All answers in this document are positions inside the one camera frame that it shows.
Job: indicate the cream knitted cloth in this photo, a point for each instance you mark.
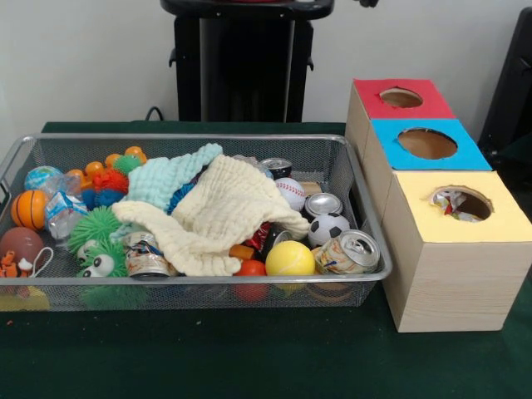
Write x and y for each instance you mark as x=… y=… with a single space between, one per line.
x=224 y=208

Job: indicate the colourful polka-dot cloth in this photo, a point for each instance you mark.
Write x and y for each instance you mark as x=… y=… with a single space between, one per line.
x=449 y=203

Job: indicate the crushed clear plastic bottle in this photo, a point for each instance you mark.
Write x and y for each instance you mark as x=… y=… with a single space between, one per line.
x=62 y=212

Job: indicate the shallow mesh bin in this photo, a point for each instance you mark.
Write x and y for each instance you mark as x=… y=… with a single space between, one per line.
x=187 y=295

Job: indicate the wooden box with three holes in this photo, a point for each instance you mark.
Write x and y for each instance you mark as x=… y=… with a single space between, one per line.
x=457 y=282

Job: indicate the white baseball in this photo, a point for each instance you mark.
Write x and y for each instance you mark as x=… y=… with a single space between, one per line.
x=291 y=193

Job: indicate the silver drink can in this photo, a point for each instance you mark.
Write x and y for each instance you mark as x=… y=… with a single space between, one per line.
x=323 y=204

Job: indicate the yellow tennis ball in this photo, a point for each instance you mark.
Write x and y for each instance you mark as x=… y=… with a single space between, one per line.
x=290 y=258

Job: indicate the black and white soccer ball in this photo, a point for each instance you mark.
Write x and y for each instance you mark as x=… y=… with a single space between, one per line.
x=328 y=229

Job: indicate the small red ball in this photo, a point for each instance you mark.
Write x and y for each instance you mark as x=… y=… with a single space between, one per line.
x=251 y=268

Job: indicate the printed drink can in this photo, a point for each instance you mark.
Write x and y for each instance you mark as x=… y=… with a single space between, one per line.
x=349 y=251

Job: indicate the light blue knitted cloth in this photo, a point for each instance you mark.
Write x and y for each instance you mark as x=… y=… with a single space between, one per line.
x=162 y=174

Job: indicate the dark green tablecloth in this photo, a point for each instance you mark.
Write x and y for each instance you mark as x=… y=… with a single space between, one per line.
x=519 y=154
x=249 y=353

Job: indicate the blue green globe ball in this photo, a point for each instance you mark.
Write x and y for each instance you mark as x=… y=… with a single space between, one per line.
x=39 y=178

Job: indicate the orange mini basketball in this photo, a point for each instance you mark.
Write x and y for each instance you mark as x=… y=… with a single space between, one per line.
x=28 y=210

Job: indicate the brown mini football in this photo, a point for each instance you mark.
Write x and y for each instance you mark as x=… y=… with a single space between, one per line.
x=21 y=245

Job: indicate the black upright panel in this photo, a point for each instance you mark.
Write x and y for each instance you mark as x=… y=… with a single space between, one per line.
x=511 y=83

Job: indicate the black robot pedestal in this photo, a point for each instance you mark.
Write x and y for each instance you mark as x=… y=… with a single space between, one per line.
x=241 y=75

